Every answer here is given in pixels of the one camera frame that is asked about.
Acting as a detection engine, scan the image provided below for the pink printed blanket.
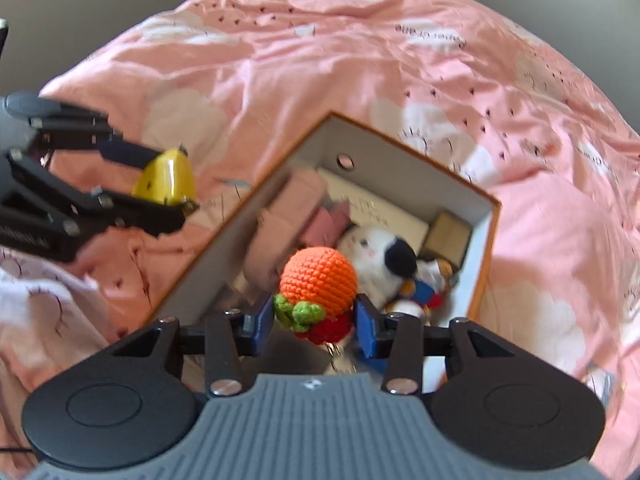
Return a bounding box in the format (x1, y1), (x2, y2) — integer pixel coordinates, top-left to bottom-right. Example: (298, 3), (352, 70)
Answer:
(0, 0), (640, 480)

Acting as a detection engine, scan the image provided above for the pink fuzzy soft object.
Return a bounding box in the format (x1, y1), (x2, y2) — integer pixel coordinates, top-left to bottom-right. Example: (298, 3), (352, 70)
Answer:
(244, 167), (329, 287)

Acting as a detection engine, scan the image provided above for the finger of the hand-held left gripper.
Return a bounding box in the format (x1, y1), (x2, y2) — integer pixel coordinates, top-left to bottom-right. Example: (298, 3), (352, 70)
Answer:
(30, 102), (167, 169)
(6, 149), (189, 237)

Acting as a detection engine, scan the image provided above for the beige glasses case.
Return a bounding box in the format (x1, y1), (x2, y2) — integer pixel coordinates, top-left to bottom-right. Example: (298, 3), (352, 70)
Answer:
(320, 167), (431, 242)

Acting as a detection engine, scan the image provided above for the orange cardboard storage box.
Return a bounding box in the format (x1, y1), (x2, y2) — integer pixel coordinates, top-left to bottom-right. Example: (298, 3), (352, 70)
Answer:
(150, 111), (502, 396)

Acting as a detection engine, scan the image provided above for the orange crochet fruit toy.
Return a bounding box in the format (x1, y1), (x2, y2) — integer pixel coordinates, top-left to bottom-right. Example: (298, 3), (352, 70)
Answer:
(272, 246), (360, 346)

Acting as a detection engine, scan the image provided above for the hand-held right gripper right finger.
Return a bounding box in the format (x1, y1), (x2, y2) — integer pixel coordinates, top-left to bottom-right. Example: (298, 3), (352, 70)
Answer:
(354, 293), (518, 395)

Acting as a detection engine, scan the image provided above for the white plush with black nose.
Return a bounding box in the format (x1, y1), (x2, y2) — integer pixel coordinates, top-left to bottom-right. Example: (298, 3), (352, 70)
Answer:
(334, 225), (419, 312)

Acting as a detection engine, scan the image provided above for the small pink packet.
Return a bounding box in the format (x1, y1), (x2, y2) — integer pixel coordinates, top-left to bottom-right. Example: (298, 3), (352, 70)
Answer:
(304, 200), (352, 247)

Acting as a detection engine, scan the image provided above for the small brown cardboard box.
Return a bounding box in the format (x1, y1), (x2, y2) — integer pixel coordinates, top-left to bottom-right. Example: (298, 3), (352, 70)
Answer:
(420, 211), (473, 267)

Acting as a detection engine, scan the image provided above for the brown sailor dog plush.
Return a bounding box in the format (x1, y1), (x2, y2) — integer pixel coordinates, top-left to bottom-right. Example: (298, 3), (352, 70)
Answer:
(384, 257), (455, 322)

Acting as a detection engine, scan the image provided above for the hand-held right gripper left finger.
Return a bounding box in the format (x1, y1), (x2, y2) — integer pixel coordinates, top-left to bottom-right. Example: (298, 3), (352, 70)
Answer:
(112, 302), (275, 398)

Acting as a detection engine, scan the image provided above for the yellow plastic toy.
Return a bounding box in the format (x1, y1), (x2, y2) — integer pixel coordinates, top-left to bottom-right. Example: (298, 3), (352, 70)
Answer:
(131, 146), (199, 207)

